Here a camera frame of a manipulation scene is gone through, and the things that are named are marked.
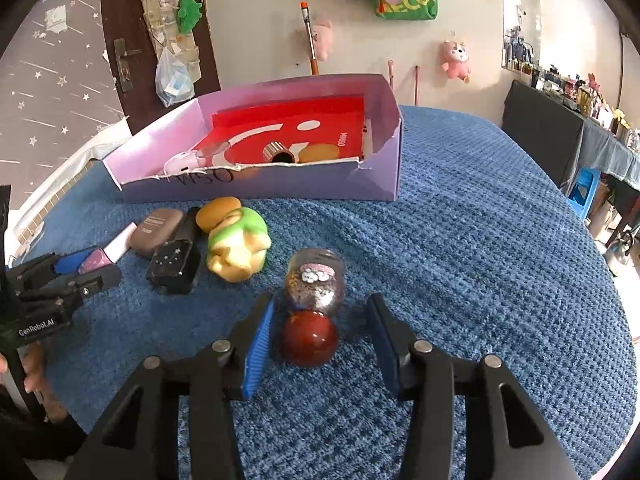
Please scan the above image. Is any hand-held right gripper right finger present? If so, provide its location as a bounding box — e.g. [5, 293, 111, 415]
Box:
[365, 292, 576, 480]

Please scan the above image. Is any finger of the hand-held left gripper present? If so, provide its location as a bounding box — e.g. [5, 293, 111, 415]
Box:
[20, 262, 122, 311]
[7, 246, 101, 286]

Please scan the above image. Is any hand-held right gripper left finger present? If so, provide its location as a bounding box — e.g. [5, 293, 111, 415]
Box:
[65, 292, 276, 480]

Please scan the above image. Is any brown eye shadow case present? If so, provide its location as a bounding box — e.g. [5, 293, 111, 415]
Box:
[131, 208, 185, 259]

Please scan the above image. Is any glitter jar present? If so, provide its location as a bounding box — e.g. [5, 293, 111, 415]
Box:
[285, 248, 347, 318]

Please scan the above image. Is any green yellow toy figure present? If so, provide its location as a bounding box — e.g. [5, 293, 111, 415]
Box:
[206, 207, 272, 282]

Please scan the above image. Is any white pink round device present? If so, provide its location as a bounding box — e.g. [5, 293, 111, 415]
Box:
[164, 150, 203, 176]

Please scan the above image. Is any purple cardboard box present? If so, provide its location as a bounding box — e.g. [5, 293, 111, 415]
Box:
[102, 74, 403, 204]

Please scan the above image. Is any orange translucent block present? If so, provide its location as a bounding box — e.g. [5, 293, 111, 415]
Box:
[302, 144, 338, 163]

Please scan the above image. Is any silver metal cylinder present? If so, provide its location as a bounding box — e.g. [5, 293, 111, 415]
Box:
[263, 143, 299, 164]

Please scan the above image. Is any person's left forearm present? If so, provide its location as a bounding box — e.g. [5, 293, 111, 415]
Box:
[0, 392, 88, 480]

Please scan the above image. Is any person's left hand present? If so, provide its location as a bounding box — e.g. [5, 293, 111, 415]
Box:
[22, 345, 67, 423]

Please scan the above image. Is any blue blanket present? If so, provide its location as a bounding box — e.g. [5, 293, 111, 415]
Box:
[10, 105, 633, 480]

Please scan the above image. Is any clear plastic bag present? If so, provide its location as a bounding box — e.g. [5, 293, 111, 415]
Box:
[155, 49, 196, 107]

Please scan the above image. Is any white paper scrap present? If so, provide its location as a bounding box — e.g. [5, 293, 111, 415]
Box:
[45, 4, 68, 33]

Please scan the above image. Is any blue stool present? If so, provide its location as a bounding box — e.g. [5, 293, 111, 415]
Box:
[567, 167, 601, 221]

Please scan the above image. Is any black covered table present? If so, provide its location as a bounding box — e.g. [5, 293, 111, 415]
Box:
[502, 80, 586, 196]

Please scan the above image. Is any brown door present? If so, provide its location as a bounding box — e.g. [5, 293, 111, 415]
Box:
[100, 0, 222, 136]

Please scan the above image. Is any beige hanging organiser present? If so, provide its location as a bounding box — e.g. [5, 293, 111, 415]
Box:
[131, 0, 201, 91]

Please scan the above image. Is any green plush toy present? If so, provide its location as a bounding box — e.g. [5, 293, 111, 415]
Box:
[176, 0, 203, 36]

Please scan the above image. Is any pink bear plush toy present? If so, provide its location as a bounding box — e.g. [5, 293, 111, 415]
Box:
[440, 40, 472, 83]

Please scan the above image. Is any blue tablecloth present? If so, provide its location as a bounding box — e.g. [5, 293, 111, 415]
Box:
[580, 110, 640, 196]

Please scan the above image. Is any pale pink plush toy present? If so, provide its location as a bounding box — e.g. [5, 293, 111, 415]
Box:
[306, 17, 334, 61]

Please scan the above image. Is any orange-tipped brush stick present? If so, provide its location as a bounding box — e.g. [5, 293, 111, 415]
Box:
[300, 1, 321, 77]

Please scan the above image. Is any cluster of cosmetic bottles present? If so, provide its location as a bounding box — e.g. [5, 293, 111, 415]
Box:
[505, 40, 640, 146]

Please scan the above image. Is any metal door handle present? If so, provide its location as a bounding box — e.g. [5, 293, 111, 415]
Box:
[113, 38, 143, 92]

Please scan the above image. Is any wall mirror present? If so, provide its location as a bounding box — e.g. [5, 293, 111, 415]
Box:
[501, 0, 542, 72]

